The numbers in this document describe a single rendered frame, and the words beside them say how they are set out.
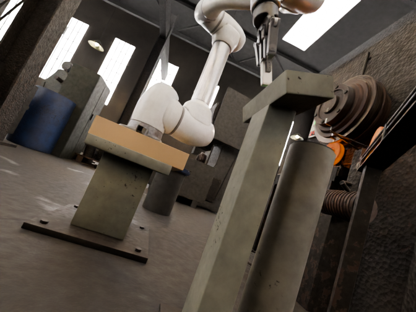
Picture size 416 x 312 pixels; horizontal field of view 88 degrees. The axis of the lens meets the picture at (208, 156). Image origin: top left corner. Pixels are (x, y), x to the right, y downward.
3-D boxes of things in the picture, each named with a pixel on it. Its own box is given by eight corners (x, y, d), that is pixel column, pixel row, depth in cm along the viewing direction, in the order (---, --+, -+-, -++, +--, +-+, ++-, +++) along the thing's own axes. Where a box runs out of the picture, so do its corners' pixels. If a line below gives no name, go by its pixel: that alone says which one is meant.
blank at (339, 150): (322, 154, 147) (318, 152, 146) (340, 138, 136) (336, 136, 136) (327, 170, 136) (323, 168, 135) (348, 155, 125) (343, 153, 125)
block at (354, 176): (359, 199, 114) (369, 156, 118) (373, 200, 106) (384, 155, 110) (342, 191, 112) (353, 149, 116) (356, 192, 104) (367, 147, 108)
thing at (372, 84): (391, 64, 124) (377, 137, 113) (329, 98, 169) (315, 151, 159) (382, 59, 123) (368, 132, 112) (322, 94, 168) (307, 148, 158)
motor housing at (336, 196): (311, 303, 100) (340, 194, 109) (351, 337, 79) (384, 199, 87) (288, 295, 98) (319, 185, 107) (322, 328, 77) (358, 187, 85)
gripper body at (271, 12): (284, 1, 62) (285, 31, 61) (270, 21, 70) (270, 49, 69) (260, -4, 60) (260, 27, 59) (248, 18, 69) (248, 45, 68)
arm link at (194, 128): (162, 136, 109) (197, 153, 119) (174, 132, 95) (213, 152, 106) (210, 19, 126) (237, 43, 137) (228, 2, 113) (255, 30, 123)
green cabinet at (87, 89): (28, 146, 326) (73, 62, 350) (52, 151, 394) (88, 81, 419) (60, 158, 333) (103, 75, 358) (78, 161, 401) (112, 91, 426)
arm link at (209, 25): (208, -13, 104) (229, 7, 110) (197, -3, 119) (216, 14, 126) (195, 12, 106) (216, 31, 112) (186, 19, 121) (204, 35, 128)
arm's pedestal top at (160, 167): (83, 142, 75) (88, 132, 76) (103, 151, 106) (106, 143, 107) (168, 175, 82) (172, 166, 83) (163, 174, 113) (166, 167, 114)
